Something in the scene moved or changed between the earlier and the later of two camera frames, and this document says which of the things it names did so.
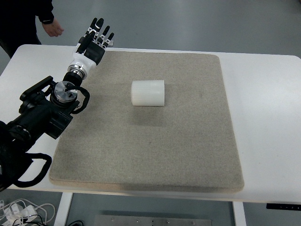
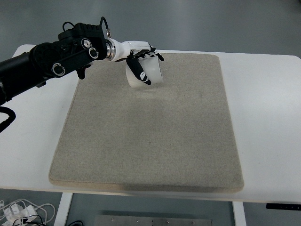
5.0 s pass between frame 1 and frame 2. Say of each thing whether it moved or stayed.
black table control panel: stayed
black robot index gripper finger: moved
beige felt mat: stayed
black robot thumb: moved
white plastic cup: moved
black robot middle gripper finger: moved
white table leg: stayed
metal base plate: stayed
